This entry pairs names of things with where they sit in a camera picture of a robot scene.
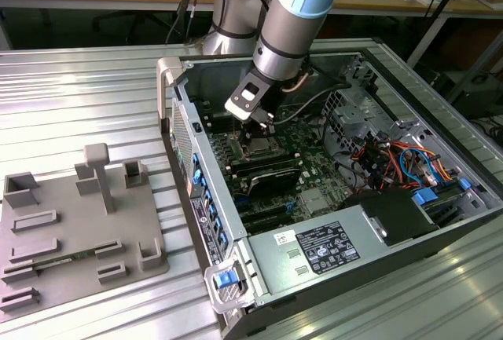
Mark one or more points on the silver topped CPU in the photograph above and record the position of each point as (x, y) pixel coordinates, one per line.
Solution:
(265, 144)

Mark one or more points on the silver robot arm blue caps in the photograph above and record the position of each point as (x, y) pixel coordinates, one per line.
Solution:
(291, 30)

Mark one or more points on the CPU socket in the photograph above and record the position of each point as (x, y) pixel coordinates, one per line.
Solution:
(236, 147)

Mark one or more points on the installed RAM stick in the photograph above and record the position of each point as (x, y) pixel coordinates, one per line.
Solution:
(267, 165)

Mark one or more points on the metal drive cage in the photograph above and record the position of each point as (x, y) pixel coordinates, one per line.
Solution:
(353, 116)

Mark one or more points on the green motherboard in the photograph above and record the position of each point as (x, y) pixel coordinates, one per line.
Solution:
(314, 167)

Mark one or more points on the black graphics card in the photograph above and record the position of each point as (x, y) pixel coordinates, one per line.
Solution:
(275, 183)

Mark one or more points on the open grey PC case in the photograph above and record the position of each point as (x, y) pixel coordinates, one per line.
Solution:
(220, 183)

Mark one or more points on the black plastic shroud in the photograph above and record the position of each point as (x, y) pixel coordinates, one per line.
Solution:
(389, 214)

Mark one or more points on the grey power supply unit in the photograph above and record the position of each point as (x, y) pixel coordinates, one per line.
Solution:
(275, 265)

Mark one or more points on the blue case latch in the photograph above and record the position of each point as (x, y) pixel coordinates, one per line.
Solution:
(225, 280)

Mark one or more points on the small blue plastic tab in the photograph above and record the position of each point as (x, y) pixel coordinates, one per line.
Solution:
(463, 183)

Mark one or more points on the grey plastic parts rack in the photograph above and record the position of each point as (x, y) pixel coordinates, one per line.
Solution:
(70, 214)

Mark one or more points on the green RAM stick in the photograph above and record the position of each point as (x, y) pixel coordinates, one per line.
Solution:
(63, 260)

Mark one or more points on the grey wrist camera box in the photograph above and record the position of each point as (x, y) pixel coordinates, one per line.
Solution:
(239, 108)

